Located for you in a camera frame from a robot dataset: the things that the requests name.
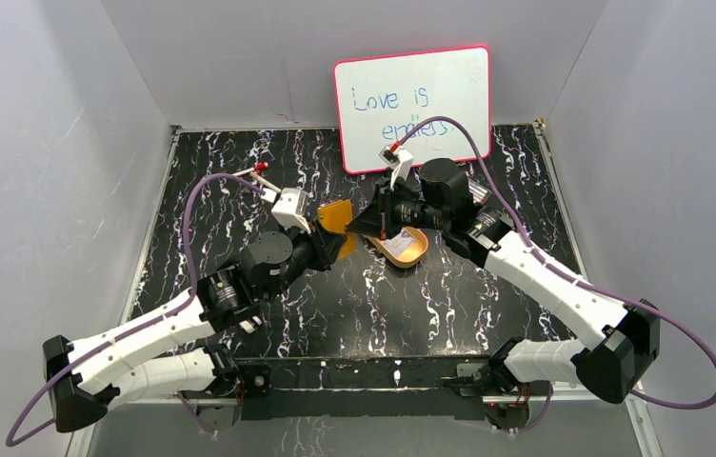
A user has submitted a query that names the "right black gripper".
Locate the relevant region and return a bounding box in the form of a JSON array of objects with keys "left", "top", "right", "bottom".
[{"left": 346, "top": 178, "right": 448, "bottom": 242}]

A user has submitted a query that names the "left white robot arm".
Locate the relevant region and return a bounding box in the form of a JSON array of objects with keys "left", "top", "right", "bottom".
[{"left": 43, "top": 217, "right": 348, "bottom": 432}]

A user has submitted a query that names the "loose silver VIP card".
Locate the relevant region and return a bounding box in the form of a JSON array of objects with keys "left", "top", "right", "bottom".
[{"left": 383, "top": 229, "right": 417, "bottom": 257}]

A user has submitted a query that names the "tan oval tray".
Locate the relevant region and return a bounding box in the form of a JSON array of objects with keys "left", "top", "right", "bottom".
[{"left": 367, "top": 227, "right": 428, "bottom": 269}]

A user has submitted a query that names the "white marker pen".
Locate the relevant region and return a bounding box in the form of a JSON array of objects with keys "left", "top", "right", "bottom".
[{"left": 250, "top": 171, "right": 282, "bottom": 195}]

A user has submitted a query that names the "red capped marker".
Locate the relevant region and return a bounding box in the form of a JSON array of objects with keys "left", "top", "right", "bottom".
[{"left": 233, "top": 162, "right": 269, "bottom": 177}]

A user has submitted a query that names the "white plastic clip block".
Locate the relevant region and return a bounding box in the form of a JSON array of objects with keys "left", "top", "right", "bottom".
[{"left": 239, "top": 316, "right": 263, "bottom": 334}]

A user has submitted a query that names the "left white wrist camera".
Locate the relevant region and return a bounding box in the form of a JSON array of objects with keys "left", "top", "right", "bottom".
[{"left": 262, "top": 187, "right": 310, "bottom": 233}]

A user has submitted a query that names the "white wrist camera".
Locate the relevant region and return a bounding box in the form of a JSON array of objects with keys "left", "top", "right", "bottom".
[
  {"left": 379, "top": 142, "right": 413, "bottom": 190},
  {"left": 262, "top": 187, "right": 310, "bottom": 233}
]

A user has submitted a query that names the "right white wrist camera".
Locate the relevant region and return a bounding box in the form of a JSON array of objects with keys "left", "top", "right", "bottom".
[{"left": 379, "top": 142, "right": 413, "bottom": 190}]

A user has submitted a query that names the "white board pink frame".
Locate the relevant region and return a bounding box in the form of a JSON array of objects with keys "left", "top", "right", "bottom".
[{"left": 333, "top": 45, "right": 492, "bottom": 174}]

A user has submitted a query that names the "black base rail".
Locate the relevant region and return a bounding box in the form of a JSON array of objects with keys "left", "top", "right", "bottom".
[{"left": 236, "top": 356, "right": 496, "bottom": 421}]

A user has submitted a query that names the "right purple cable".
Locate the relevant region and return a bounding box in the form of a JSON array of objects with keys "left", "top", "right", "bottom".
[{"left": 389, "top": 115, "right": 716, "bottom": 411}]

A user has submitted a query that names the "purple cable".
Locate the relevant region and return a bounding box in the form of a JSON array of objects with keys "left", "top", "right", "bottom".
[
  {"left": 5, "top": 172, "right": 271, "bottom": 448},
  {"left": 389, "top": 115, "right": 716, "bottom": 411}
]

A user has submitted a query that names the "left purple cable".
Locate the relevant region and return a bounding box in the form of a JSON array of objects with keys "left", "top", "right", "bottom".
[{"left": 5, "top": 172, "right": 271, "bottom": 448}]

